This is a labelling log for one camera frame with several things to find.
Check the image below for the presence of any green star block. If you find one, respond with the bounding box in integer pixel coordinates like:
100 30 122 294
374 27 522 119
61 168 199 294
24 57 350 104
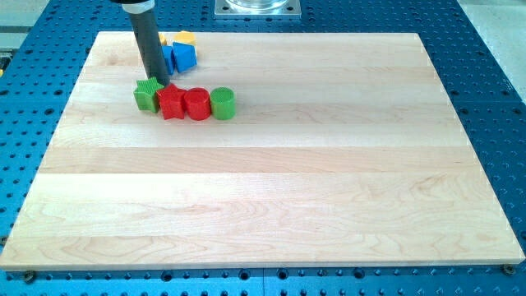
133 76 164 113

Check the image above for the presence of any red star block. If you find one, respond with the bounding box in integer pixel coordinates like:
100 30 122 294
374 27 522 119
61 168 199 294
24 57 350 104
156 84 187 120

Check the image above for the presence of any green cylinder block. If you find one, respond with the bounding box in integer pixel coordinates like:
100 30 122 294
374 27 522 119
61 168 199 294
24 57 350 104
210 87 236 120

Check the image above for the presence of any red cylinder block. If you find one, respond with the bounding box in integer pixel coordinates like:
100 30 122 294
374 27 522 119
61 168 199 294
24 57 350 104
184 87 211 121

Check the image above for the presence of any light wooden board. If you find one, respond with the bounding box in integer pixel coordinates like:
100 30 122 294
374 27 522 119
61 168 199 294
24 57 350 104
1 31 524 271

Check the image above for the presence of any blue cube block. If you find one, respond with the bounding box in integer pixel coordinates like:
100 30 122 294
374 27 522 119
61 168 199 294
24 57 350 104
173 42 197 72

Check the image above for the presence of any yellow cylinder block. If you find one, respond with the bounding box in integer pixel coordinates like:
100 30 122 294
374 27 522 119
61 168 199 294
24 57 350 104
173 30 196 46

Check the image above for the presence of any blue block behind rod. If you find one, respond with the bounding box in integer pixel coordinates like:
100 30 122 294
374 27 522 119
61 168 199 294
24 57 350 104
162 45 176 76

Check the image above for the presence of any yellow block behind rod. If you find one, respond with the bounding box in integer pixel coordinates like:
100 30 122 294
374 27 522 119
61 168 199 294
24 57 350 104
159 33 168 45

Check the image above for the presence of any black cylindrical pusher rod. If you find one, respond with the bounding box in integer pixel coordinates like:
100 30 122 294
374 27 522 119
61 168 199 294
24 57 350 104
111 0 170 86

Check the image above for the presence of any left front board screw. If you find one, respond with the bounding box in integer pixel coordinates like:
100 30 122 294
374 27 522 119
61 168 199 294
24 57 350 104
21 271 37 284

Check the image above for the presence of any board screw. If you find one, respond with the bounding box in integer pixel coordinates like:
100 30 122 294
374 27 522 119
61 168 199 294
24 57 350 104
21 271 37 284
501 265 516 276

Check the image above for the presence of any right front board screw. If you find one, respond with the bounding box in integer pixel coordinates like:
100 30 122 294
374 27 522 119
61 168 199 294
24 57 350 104
501 265 516 276

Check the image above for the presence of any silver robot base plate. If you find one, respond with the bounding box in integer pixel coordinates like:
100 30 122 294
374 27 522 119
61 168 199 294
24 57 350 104
214 0 302 19

